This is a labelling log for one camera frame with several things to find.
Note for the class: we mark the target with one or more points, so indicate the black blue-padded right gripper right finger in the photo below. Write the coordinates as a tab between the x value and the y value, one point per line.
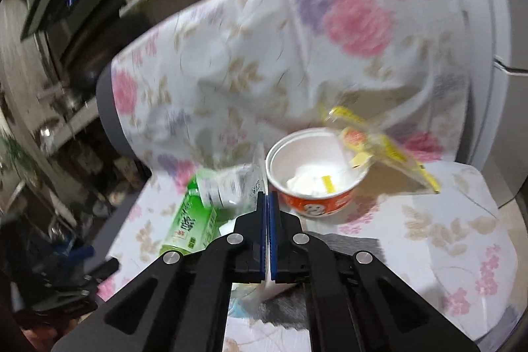
354	302

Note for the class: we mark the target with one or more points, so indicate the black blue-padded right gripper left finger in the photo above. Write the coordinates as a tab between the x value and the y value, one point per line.
179	302

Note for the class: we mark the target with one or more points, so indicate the clear plastic wrapper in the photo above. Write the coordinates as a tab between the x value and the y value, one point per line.
233	192

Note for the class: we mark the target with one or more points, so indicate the yellow clear snack bag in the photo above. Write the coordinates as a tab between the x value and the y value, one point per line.
368	146

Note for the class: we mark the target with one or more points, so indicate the grey knitted cloth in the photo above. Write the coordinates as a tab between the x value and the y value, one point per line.
288	307

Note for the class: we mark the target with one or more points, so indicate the green drink bottle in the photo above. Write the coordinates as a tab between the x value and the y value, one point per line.
194	225

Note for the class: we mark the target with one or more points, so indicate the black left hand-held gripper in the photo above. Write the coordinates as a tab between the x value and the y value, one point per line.
61	303

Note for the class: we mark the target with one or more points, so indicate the orange white noodle bowl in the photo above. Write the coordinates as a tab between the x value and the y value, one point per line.
314	173

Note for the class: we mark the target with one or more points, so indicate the floral cloth cover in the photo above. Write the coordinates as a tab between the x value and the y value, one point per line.
205	86

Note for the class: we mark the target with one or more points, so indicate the white refrigerator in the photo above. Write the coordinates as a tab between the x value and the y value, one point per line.
495	134

